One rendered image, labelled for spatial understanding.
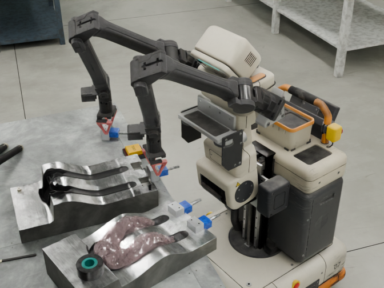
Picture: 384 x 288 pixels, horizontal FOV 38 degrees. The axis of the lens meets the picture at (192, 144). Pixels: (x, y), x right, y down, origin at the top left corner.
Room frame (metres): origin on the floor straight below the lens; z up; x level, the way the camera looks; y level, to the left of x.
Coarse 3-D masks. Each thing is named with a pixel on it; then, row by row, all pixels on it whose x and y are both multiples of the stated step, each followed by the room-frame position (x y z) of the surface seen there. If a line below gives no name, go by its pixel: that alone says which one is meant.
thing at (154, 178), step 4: (148, 168) 1.83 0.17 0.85; (156, 168) 1.82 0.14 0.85; (164, 168) 1.84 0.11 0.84; (168, 168) 1.85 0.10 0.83; (172, 168) 1.86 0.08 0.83; (176, 168) 1.86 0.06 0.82; (148, 172) 1.83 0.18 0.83; (152, 172) 1.80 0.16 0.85; (164, 172) 1.83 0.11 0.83; (168, 172) 1.83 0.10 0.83; (152, 176) 1.80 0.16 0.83; (156, 176) 1.81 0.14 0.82; (160, 176) 1.82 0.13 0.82; (152, 180) 1.80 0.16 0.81; (156, 180) 1.81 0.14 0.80
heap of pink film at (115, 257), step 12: (120, 228) 1.40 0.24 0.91; (132, 228) 1.40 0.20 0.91; (108, 240) 1.36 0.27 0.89; (120, 240) 1.37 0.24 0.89; (144, 240) 1.34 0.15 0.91; (156, 240) 1.34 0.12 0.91; (168, 240) 1.37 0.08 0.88; (96, 252) 1.31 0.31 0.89; (108, 252) 1.31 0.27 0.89; (120, 252) 1.29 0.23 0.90; (132, 252) 1.30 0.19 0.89; (144, 252) 1.30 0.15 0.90; (108, 264) 1.27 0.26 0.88; (120, 264) 1.26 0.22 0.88
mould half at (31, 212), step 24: (48, 168) 1.71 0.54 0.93; (72, 168) 1.75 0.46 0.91; (96, 168) 1.78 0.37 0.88; (144, 168) 1.77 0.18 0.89; (24, 192) 1.67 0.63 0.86; (120, 192) 1.63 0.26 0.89; (144, 192) 1.62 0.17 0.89; (24, 216) 1.53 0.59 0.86; (48, 216) 1.52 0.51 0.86; (72, 216) 1.52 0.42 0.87; (96, 216) 1.55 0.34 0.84; (24, 240) 1.45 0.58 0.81
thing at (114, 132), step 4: (104, 128) 2.14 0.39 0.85; (112, 128) 2.16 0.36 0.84; (116, 128) 2.16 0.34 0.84; (112, 132) 2.12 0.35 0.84; (116, 132) 2.12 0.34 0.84; (120, 132) 2.14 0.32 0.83; (124, 132) 2.14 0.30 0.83; (104, 136) 2.12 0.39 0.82; (108, 136) 2.12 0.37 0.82; (112, 136) 2.12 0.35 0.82; (116, 136) 2.12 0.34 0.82; (108, 140) 2.12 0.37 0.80
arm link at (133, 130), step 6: (132, 126) 1.81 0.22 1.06; (138, 126) 1.81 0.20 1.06; (144, 126) 1.81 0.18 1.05; (132, 132) 1.79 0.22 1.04; (138, 132) 1.79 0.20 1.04; (144, 132) 1.79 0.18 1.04; (150, 132) 1.75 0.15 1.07; (156, 132) 1.75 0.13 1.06; (132, 138) 1.80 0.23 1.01; (138, 138) 1.80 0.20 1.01
